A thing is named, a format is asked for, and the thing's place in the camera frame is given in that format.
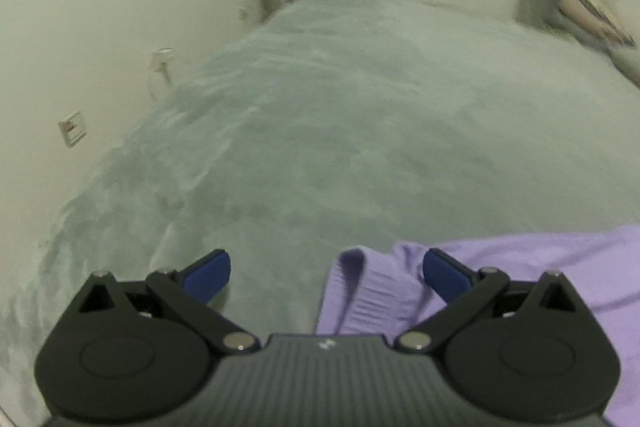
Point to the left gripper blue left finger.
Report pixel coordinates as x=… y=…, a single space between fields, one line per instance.
x=185 y=295

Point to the purple pants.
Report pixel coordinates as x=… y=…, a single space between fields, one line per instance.
x=387 y=294

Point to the white charger with cable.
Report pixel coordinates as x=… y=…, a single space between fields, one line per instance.
x=160 y=81

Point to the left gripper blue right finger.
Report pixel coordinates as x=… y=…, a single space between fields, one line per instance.
x=467 y=294

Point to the grey-green bed blanket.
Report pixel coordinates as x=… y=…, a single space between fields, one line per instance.
x=338 y=123

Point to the folded beige brown bedding stack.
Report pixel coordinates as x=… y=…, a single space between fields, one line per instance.
x=591 y=23

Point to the white wall socket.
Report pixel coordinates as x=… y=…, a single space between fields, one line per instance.
x=73 y=128

